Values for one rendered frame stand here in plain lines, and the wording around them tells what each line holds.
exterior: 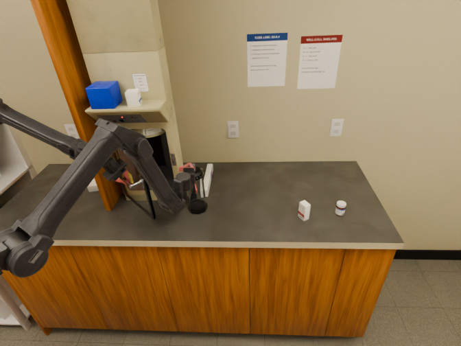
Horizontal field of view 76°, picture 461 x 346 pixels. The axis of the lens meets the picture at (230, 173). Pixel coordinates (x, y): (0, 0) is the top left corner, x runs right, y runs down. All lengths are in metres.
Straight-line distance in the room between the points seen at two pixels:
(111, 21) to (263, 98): 0.88
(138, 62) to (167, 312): 1.39
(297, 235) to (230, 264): 0.37
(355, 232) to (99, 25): 1.39
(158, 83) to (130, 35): 0.21
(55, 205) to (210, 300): 1.19
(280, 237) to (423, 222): 1.44
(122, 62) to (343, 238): 1.23
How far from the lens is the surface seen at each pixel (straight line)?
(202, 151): 1.94
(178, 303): 1.86
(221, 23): 1.69
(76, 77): 1.47
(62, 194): 0.81
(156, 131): 1.49
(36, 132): 1.36
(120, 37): 1.36
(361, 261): 1.60
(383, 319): 2.42
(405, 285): 2.65
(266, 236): 1.40
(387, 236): 1.53
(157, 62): 1.33
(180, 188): 1.17
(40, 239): 0.81
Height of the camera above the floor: 1.94
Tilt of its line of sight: 33 degrees down
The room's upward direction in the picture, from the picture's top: 3 degrees counter-clockwise
